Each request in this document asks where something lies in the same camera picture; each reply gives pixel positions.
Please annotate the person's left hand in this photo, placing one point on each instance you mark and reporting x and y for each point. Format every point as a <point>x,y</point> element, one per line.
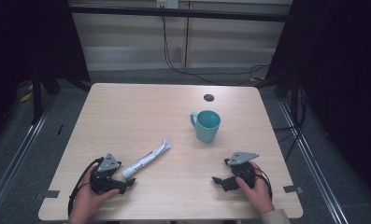
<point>86,202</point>

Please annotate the black horizontal bar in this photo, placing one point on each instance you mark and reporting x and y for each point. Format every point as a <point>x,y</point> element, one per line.
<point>180,13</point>

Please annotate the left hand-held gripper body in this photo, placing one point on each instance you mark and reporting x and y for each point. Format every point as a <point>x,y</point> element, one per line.
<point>102,182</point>

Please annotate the white toothpaste tube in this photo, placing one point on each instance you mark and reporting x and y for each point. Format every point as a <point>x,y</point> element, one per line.
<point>145,160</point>

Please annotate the dark curtain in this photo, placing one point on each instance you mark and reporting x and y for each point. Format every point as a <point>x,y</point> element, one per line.
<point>21,43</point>
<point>339,77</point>

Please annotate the black metal stand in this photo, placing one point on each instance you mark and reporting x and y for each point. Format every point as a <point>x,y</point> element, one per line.
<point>36,96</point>
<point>294,99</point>

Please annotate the yellow tape piece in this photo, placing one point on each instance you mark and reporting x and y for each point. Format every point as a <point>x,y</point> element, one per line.
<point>25,97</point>

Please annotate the black table grommet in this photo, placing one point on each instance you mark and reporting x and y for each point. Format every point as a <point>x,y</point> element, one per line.
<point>208,97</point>

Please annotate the teal cup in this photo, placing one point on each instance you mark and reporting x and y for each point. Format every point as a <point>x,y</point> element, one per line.
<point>205,126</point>

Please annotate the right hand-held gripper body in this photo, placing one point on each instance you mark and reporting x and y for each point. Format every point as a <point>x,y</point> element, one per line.
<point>243,172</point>

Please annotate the person's right hand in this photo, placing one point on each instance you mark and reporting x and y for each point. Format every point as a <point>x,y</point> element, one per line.
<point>257,194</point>

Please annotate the white wall socket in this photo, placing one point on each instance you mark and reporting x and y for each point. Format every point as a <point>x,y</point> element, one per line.
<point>167,3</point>

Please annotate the grey tape strip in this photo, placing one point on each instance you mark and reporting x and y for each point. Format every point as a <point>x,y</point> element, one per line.
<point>50,194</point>
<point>293,188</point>

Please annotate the metal floor rail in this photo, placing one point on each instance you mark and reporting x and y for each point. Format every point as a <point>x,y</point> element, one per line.
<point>15,158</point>
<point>311,161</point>

